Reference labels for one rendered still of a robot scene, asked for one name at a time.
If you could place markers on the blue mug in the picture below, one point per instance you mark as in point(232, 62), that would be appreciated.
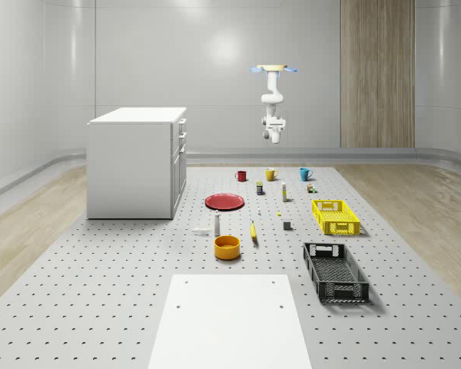
point(305, 174)

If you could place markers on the red mug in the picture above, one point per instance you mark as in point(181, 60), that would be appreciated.
point(242, 176)

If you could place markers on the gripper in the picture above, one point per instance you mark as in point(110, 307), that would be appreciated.
point(276, 124)

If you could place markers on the yellow bowl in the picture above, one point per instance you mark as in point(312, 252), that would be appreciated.
point(227, 250)

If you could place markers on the grey cube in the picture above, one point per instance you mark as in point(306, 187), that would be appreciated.
point(287, 225)

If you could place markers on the yellow basket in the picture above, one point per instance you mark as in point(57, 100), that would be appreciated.
point(338, 227)

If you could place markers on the white board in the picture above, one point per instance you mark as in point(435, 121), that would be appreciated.
point(230, 323)

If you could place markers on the banana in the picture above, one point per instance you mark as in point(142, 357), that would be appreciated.
point(253, 232)

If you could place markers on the yellow mug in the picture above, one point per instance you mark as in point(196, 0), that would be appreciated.
point(270, 175)

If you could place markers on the white cabinet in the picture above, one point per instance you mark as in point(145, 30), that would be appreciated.
point(130, 169)

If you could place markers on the red plate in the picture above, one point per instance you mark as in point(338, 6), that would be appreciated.
point(224, 201)

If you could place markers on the flat-sided can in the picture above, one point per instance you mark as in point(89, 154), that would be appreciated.
point(259, 188)

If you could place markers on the small white bottle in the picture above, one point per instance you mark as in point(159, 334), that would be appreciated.
point(217, 225)

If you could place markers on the puzzle cube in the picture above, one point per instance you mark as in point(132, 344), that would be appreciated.
point(311, 188)

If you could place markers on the dark grey basket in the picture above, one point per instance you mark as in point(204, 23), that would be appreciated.
point(342, 290)

